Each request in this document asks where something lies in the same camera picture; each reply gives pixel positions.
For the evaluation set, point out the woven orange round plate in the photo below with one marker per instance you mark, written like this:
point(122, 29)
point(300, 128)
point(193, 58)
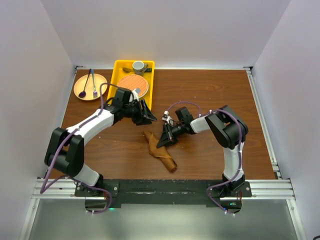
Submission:
point(133, 82)

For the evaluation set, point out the aluminium frame rail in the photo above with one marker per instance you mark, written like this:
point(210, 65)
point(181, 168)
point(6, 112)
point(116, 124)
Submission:
point(270, 149)

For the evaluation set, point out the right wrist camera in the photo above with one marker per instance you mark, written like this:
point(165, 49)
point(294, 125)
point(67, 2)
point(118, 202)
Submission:
point(166, 118)

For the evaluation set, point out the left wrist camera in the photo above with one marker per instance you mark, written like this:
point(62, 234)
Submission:
point(137, 91)

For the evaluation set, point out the beige round plate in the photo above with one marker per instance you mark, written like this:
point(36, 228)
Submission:
point(79, 85)

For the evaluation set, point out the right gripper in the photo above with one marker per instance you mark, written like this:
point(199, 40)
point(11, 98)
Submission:
point(167, 137)

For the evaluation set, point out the orange cloth napkin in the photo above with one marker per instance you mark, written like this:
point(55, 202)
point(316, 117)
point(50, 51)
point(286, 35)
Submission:
point(160, 153)

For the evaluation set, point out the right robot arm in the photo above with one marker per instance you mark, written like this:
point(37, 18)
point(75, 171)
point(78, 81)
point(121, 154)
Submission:
point(228, 129)

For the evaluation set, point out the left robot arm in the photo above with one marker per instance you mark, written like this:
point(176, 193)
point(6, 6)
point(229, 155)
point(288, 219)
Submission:
point(66, 148)

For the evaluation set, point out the purple metal spoon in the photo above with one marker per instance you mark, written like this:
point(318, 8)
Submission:
point(82, 94)

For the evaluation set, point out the yellow plastic tray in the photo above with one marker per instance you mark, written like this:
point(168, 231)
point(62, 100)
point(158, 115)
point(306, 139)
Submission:
point(123, 68)

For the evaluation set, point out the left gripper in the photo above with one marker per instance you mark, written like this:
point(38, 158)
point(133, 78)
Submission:
point(144, 116)

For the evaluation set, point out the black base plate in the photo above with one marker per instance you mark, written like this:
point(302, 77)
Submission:
point(175, 192)

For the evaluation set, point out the white cup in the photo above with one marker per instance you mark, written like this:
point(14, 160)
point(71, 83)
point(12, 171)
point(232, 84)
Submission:
point(139, 67)

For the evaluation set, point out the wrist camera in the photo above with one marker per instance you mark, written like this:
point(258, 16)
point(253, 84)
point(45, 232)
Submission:
point(137, 91)
point(166, 118)

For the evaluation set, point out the iridescent metal fork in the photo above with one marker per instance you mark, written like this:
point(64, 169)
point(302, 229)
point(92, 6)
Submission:
point(95, 93)

